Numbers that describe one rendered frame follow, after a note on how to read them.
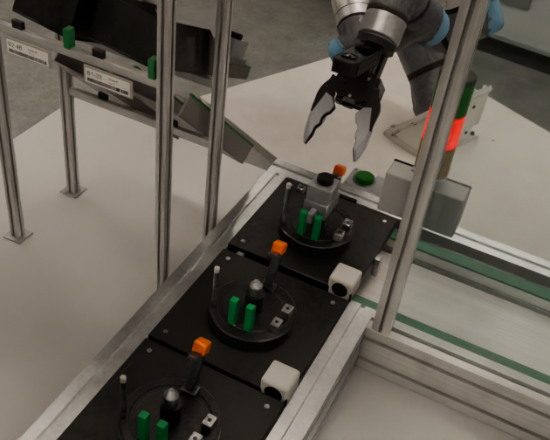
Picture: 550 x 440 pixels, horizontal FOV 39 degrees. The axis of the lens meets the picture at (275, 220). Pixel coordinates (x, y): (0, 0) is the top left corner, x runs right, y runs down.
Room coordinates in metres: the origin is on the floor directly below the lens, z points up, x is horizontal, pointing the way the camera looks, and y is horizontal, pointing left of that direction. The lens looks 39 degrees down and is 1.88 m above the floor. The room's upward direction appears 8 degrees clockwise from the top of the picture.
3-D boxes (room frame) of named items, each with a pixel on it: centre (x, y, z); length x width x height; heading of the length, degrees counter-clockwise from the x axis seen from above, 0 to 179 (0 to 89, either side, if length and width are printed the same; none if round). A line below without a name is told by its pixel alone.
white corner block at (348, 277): (0.98, -0.13, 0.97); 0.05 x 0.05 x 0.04; 69
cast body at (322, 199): (1.10, -0.07, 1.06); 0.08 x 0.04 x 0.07; 159
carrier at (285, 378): (0.87, 0.02, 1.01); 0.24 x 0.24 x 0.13; 69
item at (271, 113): (1.63, -0.33, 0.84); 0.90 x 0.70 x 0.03; 44
